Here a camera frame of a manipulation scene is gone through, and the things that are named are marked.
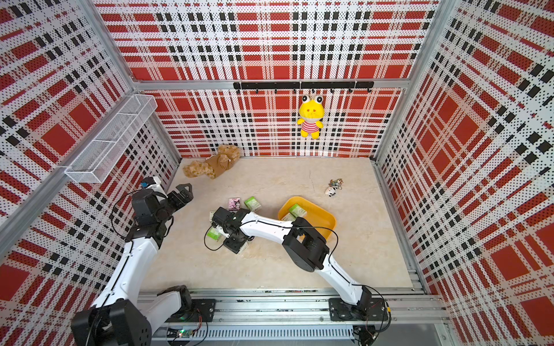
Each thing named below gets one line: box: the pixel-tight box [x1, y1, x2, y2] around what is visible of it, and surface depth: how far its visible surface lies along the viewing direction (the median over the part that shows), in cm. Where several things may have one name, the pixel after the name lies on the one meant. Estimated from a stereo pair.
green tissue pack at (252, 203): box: [243, 196, 262, 212], surface depth 103 cm
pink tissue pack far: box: [227, 197, 241, 214], surface depth 103 cm
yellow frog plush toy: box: [297, 94, 325, 140], surface depth 95 cm
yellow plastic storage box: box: [277, 196, 337, 241], surface depth 98 cm
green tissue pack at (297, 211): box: [287, 203, 308, 219], surface depth 98 cm
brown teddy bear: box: [183, 144, 242, 180], surface depth 109 cm
